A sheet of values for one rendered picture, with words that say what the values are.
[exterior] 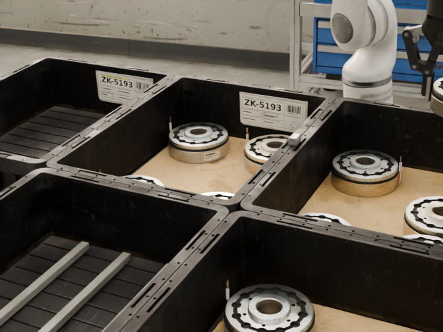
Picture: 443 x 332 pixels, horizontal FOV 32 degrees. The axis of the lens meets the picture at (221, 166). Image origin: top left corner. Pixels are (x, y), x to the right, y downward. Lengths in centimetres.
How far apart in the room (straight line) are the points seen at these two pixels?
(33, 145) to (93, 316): 53
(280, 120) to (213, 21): 291
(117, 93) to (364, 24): 47
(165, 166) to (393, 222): 39
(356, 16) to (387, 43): 10
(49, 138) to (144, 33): 300
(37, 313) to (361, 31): 75
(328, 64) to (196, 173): 195
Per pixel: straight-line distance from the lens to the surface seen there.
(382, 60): 144
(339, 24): 140
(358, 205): 116
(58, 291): 101
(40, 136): 144
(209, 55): 425
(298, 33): 312
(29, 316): 97
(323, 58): 314
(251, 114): 134
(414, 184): 123
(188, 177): 124
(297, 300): 91
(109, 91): 147
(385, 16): 141
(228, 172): 125
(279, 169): 103
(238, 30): 416
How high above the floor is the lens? 140
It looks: 27 degrees down
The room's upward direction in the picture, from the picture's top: 2 degrees counter-clockwise
